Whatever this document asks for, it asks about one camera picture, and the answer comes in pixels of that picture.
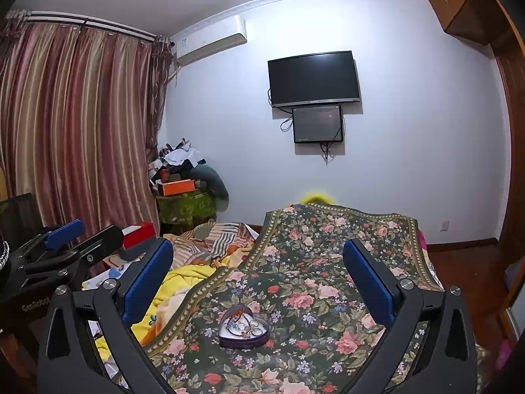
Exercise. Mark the striped pink curtain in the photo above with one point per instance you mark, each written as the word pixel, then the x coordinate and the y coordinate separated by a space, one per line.
pixel 80 113

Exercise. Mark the brown wooden door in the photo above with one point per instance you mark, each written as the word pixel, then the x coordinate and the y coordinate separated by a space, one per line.
pixel 510 61

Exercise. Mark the small wall monitor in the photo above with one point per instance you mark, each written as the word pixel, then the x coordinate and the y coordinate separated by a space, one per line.
pixel 320 124

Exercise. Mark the white air conditioner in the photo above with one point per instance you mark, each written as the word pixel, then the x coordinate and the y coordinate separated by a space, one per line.
pixel 197 44

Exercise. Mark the heart-shaped purple jewelry box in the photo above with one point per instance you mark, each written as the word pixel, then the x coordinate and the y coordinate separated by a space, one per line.
pixel 241 329

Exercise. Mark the orange shoe box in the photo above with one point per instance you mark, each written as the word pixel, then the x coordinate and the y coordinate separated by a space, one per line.
pixel 176 188

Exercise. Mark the red box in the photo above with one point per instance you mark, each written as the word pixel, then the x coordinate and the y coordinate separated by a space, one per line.
pixel 138 233

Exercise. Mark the green floral covered cabinet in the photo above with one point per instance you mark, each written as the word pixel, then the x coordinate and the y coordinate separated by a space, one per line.
pixel 186 208

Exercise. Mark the striped patchwork quilt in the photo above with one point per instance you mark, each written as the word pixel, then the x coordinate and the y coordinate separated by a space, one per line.
pixel 215 244

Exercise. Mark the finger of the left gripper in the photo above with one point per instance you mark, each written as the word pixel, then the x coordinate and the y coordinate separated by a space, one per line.
pixel 65 234

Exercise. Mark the dark grey pillow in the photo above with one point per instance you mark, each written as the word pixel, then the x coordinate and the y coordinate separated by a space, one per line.
pixel 214 184

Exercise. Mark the black wall television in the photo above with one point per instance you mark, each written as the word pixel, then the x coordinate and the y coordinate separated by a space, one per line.
pixel 313 79

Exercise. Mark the wooden overhead cabinet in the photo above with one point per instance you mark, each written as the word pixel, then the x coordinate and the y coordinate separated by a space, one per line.
pixel 479 21

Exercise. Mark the dark floral bedspread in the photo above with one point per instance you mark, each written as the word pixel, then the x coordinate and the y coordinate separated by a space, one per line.
pixel 294 277

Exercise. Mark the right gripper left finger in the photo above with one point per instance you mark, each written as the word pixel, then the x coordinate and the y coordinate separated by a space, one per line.
pixel 150 262

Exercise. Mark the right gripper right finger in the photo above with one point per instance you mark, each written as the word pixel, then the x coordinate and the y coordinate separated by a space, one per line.
pixel 375 283

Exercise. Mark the yellow fleece blanket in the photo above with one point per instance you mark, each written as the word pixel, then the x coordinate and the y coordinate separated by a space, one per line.
pixel 169 297

